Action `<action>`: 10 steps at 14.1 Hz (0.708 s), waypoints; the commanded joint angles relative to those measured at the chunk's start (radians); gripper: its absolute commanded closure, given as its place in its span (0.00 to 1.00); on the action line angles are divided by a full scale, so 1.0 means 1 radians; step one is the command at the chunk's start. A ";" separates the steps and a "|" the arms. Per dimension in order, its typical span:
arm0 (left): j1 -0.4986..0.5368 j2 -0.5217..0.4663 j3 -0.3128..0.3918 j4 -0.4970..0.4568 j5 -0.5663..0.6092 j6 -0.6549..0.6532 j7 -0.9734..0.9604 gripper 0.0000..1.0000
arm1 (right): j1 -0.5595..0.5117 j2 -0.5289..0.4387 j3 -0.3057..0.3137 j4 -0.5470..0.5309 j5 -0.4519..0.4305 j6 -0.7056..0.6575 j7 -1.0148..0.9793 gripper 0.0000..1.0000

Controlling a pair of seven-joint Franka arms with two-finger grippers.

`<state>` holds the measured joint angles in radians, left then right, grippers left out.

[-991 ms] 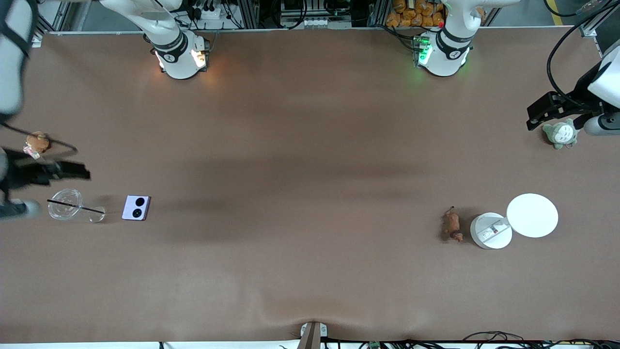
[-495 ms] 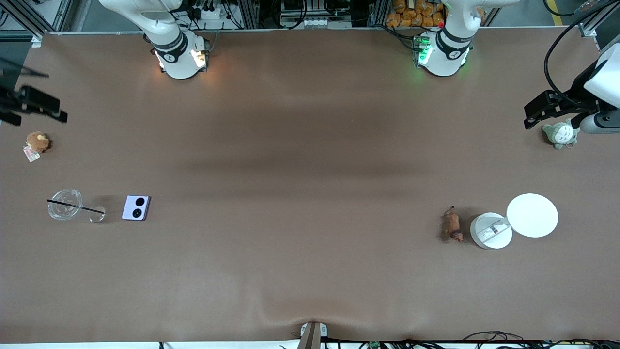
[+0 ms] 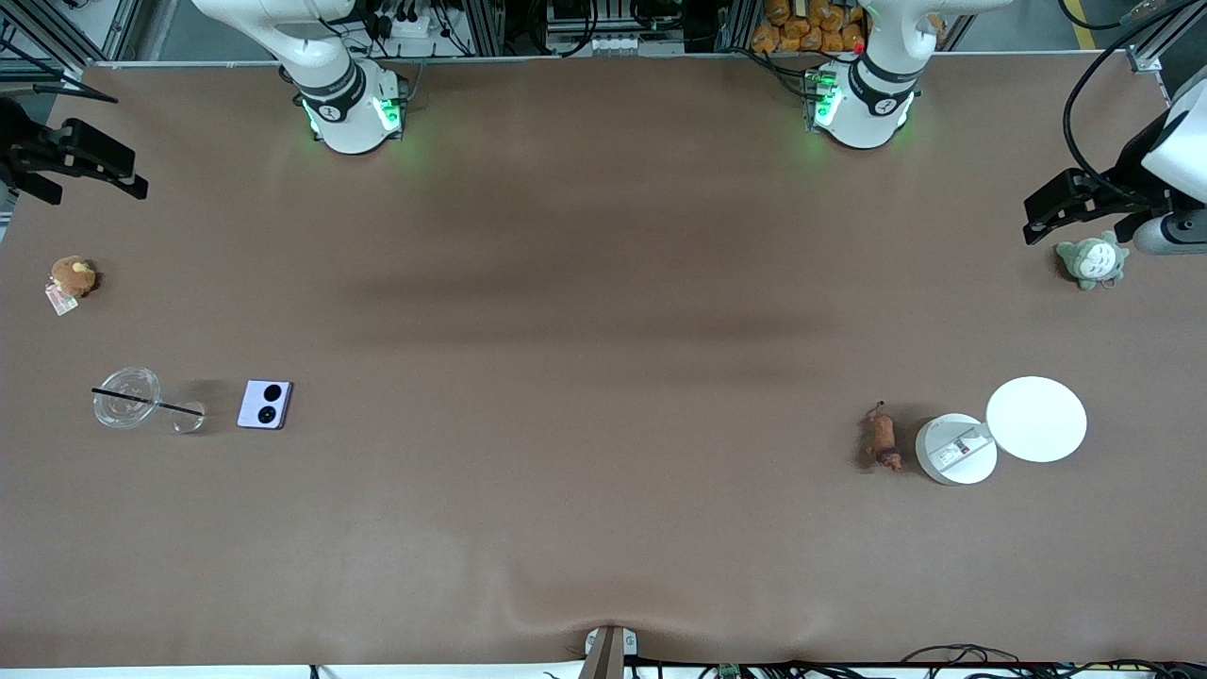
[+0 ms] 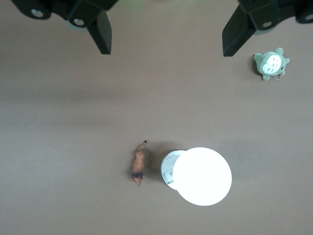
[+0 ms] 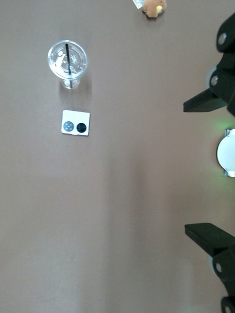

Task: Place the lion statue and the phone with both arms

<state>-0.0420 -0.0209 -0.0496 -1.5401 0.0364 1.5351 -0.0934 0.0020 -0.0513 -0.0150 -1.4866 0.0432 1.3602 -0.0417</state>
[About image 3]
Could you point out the brown lion statue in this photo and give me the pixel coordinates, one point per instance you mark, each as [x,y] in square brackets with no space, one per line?
[883,436]

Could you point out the grey totoro plush toy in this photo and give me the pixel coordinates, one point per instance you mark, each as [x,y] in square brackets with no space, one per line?
[1092,263]

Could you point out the white round lid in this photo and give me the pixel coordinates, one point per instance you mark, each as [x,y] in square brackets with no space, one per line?
[1036,420]

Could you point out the clear plastic cup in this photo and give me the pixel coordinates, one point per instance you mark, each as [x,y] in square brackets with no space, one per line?
[124,400]

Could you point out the aluminium frame rail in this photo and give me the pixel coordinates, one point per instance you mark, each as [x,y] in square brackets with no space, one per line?
[1165,33]
[57,28]

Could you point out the lilac flip phone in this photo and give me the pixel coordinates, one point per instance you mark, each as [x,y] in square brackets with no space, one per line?
[265,405]

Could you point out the black straw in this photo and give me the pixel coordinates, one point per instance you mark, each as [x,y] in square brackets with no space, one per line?
[141,400]

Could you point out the orange snack packs pile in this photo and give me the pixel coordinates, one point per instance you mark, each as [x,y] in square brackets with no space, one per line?
[806,26]

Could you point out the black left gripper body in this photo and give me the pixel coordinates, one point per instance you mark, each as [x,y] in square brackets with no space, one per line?
[1128,178]

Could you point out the white power strip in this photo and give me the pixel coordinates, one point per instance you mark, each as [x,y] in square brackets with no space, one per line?
[404,25]

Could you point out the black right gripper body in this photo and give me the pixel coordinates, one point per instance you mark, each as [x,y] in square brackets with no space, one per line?
[21,141]

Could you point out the white round container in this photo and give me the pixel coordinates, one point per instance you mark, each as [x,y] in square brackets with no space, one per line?
[952,453]

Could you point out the brown plush toy with tag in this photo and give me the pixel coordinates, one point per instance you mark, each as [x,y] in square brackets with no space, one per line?
[73,276]

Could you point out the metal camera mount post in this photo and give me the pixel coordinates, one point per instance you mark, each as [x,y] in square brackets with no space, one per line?
[606,654]

